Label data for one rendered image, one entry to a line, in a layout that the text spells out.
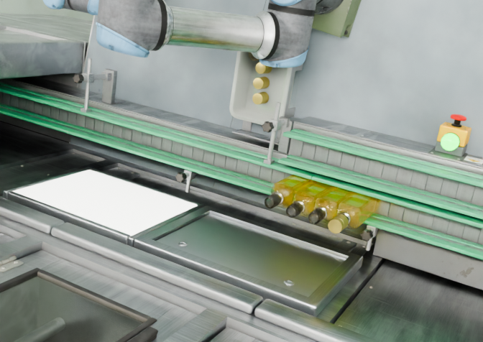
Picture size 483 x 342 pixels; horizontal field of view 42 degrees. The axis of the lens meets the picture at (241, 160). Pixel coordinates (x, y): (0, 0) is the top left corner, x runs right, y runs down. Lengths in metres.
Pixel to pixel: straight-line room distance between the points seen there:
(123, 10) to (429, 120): 0.87
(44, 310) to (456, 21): 1.20
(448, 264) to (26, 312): 1.02
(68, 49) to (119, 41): 0.87
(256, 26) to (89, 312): 0.74
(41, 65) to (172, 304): 1.05
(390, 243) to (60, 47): 1.23
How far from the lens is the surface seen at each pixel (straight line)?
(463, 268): 1.68
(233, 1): 1.93
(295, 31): 1.54
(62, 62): 2.19
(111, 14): 1.34
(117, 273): 1.41
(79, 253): 1.48
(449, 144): 1.64
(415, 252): 1.69
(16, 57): 2.05
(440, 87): 1.73
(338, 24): 1.71
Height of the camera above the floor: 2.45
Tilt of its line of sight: 61 degrees down
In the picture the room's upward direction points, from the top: 111 degrees counter-clockwise
